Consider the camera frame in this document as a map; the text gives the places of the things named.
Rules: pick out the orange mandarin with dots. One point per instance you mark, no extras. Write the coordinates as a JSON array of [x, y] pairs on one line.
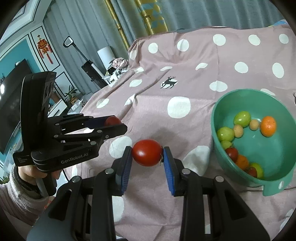
[[268, 125]]

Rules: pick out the gold curtain band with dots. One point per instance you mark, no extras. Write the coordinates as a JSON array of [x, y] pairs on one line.
[[115, 20]]

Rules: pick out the red knot wall ornament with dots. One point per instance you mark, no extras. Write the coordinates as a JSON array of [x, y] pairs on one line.
[[44, 47]]

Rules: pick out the potted green plant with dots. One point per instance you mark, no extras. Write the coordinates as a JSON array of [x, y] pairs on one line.
[[71, 93]]

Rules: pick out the white printed cloth pile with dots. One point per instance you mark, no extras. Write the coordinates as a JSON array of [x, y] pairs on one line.
[[115, 75]]

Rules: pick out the red cherry tomato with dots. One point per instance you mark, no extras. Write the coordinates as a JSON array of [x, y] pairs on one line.
[[252, 172], [146, 153], [112, 121], [232, 153]]

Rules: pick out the white cylinder appliance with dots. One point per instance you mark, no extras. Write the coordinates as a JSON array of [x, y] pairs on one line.
[[106, 58]]

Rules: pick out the black television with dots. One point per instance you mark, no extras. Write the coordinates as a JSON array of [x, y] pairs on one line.
[[11, 104]]

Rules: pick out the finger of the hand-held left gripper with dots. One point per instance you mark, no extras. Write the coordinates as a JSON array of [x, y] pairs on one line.
[[113, 131], [97, 121]]

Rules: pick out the small orange fruit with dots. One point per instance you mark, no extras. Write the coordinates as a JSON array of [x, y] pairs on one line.
[[242, 161]]

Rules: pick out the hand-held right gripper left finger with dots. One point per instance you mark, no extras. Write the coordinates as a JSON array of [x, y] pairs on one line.
[[124, 171]]

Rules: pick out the blue patterned cushion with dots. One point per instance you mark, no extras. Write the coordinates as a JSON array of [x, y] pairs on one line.
[[278, 22]]

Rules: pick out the teal plastic bowl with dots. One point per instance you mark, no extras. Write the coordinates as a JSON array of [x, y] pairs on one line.
[[272, 157]]

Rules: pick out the person's left hand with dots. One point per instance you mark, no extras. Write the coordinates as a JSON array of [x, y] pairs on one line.
[[26, 171]]

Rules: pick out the grey curtain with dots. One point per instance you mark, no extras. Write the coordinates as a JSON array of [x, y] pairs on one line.
[[87, 27]]

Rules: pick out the pink crumpled cloth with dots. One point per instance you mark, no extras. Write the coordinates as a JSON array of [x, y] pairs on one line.
[[119, 63]]

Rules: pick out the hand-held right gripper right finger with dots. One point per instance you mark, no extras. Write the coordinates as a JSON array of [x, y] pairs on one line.
[[170, 171]]

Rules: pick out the yellow patterned curtain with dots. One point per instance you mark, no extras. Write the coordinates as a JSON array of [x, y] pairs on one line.
[[152, 16]]

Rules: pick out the black stick vacuum cleaner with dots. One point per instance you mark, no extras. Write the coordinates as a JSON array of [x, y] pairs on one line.
[[92, 71]]

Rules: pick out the white television cabinet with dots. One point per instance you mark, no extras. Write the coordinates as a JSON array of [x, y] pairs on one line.
[[57, 107]]

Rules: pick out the large green jujube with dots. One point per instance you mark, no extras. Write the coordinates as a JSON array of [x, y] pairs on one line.
[[225, 133]]

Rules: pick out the pink polka dot blanket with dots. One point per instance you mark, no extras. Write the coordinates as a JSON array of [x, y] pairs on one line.
[[185, 69]]

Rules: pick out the person's left forearm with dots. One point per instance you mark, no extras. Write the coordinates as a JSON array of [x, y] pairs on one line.
[[18, 204]]

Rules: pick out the small yellow fruit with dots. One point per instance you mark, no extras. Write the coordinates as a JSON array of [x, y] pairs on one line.
[[254, 124], [238, 131]]

